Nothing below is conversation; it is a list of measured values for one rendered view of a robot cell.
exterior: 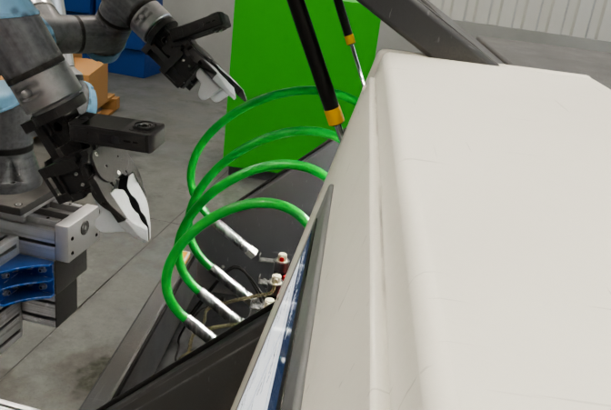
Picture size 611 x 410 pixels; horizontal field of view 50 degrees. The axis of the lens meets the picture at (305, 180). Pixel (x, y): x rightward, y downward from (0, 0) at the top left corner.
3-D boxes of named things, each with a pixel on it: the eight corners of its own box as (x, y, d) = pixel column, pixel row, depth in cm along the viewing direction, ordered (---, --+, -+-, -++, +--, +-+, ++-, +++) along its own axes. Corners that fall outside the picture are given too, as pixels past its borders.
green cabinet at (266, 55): (355, 156, 538) (379, -5, 493) (354, 195, 457) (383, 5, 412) (242, 141, 542) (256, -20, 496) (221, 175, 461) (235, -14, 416)
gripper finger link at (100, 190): (127, 211, 87) (94, 155, 84) (137, 207, 86) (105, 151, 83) (110, 229, 83) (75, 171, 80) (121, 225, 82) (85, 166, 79)
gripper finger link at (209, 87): (219, 116, 122) (191, 85, 126) (240, 94, 121) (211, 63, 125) (211, 113, 120) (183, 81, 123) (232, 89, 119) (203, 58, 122)
